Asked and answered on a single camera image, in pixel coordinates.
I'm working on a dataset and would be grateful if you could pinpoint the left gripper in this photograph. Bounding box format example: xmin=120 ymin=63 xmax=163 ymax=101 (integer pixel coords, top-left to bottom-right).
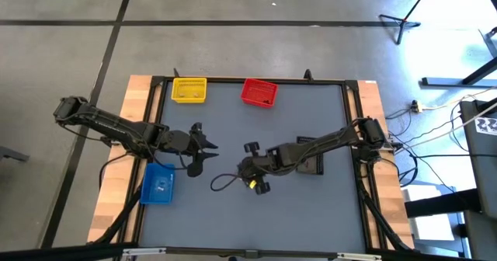
xmin=181 ymin=122 xmax=219 ymax=178

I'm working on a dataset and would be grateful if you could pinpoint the cream power cable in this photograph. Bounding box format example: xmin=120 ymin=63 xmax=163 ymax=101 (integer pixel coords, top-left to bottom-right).
xmin=421 ymin=86 xmax=497 ymax=111

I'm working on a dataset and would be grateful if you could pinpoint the black aluminium table frame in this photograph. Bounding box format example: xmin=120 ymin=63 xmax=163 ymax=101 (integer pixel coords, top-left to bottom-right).
xmin=116 ymin=74 xmax=422 ymax=261

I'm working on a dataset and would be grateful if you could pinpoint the silver frame bracket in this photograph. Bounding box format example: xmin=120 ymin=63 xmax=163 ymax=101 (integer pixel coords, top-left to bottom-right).
xmin=335 ymin=252 xmax=384 ymax=261
xmin=121 ymin=246 xmax=167 ymax=260

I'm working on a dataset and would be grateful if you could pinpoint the grey desk leg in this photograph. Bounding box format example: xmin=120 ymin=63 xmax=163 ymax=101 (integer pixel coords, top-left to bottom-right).
xmin=478 ymin=26 xmax=497 ymax=58

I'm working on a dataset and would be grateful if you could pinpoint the grey equipment cart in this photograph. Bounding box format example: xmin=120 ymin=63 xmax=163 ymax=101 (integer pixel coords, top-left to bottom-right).
xmin=459 ymin=99 xmax=497 ymax=261

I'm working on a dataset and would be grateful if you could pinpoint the yellow plastic basket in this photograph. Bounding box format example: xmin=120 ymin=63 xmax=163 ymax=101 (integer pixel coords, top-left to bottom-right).
xmin=171 ymin=77 xmax=208 ymax=104

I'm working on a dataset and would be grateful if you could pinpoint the red plastic basket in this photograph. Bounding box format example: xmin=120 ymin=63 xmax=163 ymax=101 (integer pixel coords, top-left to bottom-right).
xmin=240 ymin=78 xmax=280 ymax=109

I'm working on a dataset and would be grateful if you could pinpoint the black tripod stand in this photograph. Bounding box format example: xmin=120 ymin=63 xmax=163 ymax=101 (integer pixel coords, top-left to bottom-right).
xmin=378 ymin=0 xmax=461 ymax=45

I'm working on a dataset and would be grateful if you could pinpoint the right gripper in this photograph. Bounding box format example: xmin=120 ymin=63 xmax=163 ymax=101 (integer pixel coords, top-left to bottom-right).
xmin=237 ymin=142 xmax=275 ymax=195

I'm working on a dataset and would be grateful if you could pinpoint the black beam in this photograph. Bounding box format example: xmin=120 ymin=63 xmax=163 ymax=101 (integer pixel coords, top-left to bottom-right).
xmin=404 ymin=188 xmax=481 ymax=218

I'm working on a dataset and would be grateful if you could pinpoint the black plastic basket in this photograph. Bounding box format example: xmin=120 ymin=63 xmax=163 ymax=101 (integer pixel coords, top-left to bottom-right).
xmin=296 ymin=136 xmax=325 ymax=176

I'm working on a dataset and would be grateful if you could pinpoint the black desk leg base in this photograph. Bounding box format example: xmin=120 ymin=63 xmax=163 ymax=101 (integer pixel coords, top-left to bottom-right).
xmin=421 ymin=57 xmax=497 ymax=89

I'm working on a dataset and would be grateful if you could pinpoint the white number label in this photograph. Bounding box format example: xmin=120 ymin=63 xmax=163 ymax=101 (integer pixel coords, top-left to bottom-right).
xmin=474 ymin=116 xmax=497 ymax=136

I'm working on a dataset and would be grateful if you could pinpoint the grey chair base leg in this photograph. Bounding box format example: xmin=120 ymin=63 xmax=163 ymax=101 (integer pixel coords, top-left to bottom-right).
xmin=0 ymin=145 xmax=30 ymax=163

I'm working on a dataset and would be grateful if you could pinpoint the blue plastic basket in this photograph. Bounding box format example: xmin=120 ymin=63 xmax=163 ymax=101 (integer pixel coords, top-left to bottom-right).
xmin=140 ymin=162 xmax=177 ymax=206

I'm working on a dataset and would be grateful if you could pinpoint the white box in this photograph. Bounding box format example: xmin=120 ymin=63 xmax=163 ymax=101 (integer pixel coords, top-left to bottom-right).
xmin=401 ymin=183 xmax=456 ymax=242

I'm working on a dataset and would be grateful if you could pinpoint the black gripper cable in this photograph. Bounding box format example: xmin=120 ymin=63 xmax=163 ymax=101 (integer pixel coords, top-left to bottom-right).
xmin=210 ymin=172 xmax=242 ymax=193

